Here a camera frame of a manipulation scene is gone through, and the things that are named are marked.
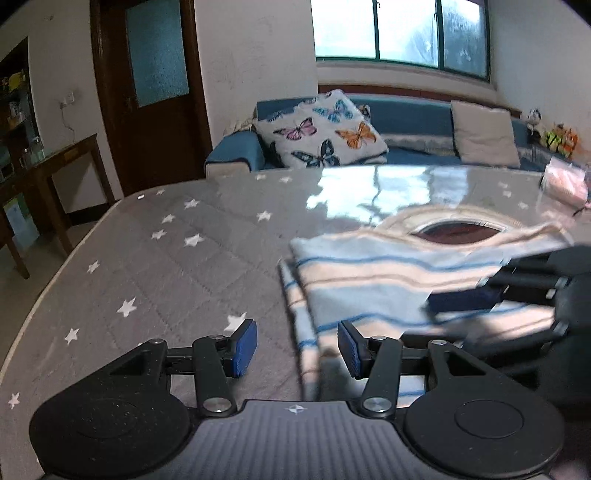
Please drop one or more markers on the green-framed window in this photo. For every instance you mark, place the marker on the green-framed window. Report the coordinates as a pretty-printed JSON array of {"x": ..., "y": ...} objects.
[{"x": 346, "y": 27}]

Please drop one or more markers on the wooden door with glass pane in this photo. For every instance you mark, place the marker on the wooden door with glass pane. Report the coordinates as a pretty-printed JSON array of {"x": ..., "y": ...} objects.
[{"x": 152, "y": 138}]

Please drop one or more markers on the glass jar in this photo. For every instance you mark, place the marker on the glass jar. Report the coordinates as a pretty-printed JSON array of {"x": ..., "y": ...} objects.
[{"x": 36, "y": 147}]

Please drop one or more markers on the glass mug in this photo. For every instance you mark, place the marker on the glass mug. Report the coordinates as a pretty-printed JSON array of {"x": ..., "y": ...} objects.
[{"x": 23, "y": 160}]

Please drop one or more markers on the blue white striped garment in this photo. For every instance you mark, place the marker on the blue white striped garment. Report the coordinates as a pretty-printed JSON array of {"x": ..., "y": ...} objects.
[{"x": 369, "y": 277}]

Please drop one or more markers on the orange green plush toy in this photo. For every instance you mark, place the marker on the orange green plush toy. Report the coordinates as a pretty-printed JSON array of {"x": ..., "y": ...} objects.
[{"x": 561, "y": 138}]

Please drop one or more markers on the pink plastic bag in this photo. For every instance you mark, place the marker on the pink plastic bag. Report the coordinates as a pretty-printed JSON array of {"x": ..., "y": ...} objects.
[{"x": 565, "y": 180}]

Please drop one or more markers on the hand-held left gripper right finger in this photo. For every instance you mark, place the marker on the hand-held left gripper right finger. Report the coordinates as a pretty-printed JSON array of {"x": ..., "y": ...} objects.
[{"x": 349, "y": 348}]

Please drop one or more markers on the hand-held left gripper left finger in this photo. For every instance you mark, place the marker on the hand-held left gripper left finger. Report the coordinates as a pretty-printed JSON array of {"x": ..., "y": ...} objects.
[{"x": 244, "y": 346}]

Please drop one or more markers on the grey star-print tablecloth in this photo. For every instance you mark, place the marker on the grey star-print tablecloth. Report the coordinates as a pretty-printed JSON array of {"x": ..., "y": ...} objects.
[{"x": 161, "y": 286}]

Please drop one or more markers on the wooden side table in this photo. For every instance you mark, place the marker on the wooden side table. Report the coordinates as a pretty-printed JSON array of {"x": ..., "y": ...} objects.
[{"x": 69, "y": 150}]

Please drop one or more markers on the green white cardboard box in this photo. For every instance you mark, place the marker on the green white cardboard box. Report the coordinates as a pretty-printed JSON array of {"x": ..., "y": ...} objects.
[{"x": 21, "y": 221}]

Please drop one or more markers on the blue sofa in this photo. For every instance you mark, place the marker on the blue sofa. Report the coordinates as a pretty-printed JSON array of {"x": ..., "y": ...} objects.
[{"x": 415, "y": 117}]

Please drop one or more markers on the butterfly print pillow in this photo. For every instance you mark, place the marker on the butterfly print pillow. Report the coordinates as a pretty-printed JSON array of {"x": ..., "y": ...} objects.
[{"x": 318, "y": 134}]

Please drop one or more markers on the beige pillow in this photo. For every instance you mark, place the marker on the beige pillow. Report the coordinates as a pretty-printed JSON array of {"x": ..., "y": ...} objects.
[{"x": 482, "y": 134}]

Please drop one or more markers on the wooden display cabinet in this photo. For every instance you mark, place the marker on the wooden display cabinet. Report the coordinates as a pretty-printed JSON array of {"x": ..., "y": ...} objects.
[{"x": 14, "y": 92}]

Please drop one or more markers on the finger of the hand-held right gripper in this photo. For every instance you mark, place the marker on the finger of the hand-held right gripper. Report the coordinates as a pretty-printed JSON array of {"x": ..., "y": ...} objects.
[
  {"x": 461, "y": 302},
  {"x": 485, "y": 340}
]

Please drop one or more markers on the white cloth on sofa arm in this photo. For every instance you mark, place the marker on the white cloth on sofa arm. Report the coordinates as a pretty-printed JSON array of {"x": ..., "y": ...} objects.
[{"x": 242, "y": 127}]

